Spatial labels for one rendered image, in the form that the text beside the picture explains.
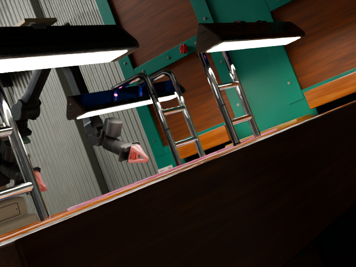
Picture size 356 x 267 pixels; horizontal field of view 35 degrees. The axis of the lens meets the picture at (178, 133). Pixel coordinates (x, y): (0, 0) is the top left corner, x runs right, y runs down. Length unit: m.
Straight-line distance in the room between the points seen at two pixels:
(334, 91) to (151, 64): 0.88
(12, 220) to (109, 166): 2.44
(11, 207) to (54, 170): 2.88
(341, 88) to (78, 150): 3.15
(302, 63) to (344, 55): 0.17
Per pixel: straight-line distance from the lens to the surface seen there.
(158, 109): 1.94
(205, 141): 2.46
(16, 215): 2.52
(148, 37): 2.66
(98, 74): 4.75
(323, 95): 2.20
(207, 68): 1.82
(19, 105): 2.54
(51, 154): 5.34
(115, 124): 2.14
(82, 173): 4.96
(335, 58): 2.25
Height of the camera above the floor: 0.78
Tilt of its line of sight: 3 degrees up
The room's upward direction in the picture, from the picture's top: 21 degrees counter-clockwise
